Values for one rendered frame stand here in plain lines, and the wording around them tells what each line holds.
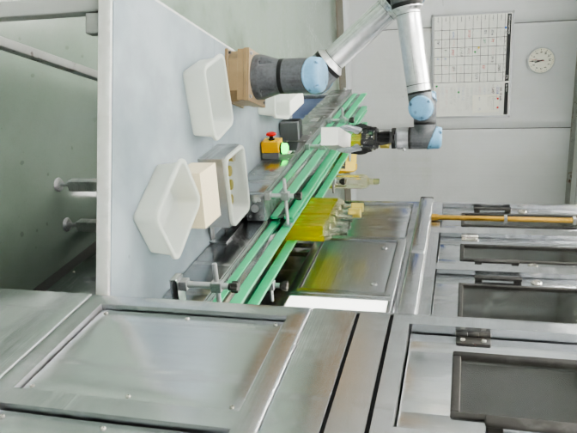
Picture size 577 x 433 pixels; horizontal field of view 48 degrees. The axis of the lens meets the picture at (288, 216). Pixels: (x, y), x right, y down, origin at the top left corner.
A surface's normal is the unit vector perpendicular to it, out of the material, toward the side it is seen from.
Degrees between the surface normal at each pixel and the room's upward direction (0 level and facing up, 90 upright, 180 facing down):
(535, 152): 90
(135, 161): 0
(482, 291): 90
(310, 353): 90
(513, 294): 90
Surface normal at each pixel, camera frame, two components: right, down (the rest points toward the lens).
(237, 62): -0.26, 0.02
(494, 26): -0.25, 0.36
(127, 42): 0.96, 0.02
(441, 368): -0.07, -0.93
